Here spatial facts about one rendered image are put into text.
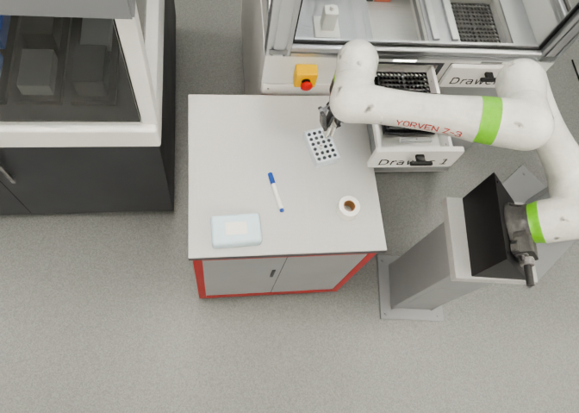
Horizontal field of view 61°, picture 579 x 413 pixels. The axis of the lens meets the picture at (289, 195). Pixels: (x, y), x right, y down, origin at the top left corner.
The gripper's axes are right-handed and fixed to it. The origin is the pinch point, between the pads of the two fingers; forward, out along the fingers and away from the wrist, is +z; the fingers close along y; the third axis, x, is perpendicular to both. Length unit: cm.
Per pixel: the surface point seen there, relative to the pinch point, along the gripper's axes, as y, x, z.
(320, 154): 4.5, 6.4, 4.4
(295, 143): 10.4, -1.4, 7.9
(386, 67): -26.5, -15.8, -4.0
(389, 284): -33, 45, 82
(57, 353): 113, 29, 84
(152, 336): 76, 34, 84
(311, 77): 1.5, -16.7, -6.0
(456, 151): -32.8, 22.2, -8.9
